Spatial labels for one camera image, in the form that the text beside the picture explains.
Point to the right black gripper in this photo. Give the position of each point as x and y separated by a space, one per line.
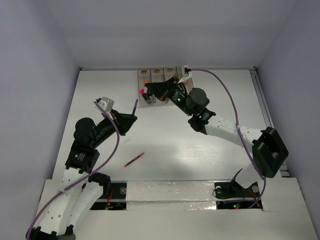
162 89

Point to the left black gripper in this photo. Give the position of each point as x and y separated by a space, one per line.
123 121

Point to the dark purple gel pen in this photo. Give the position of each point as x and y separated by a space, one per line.
135 106

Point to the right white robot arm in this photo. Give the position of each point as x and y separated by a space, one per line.
265 148

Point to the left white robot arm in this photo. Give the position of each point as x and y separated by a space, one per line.
81 184

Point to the clear four-compartment organizer tray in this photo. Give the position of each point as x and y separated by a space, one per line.
150 78

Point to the pink highlighter marker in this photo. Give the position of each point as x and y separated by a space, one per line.
146 97

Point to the red slim pen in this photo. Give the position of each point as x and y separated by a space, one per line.
133 160

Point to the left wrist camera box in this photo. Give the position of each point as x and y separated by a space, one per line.
104 104

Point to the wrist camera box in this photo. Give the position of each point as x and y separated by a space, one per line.
104 104
186 74

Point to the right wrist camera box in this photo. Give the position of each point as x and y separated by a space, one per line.
186 74

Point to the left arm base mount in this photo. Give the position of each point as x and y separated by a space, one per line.
114 199

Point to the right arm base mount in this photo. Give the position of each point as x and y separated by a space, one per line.
230 195

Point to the aluminium side rail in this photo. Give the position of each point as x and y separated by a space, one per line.
283 171

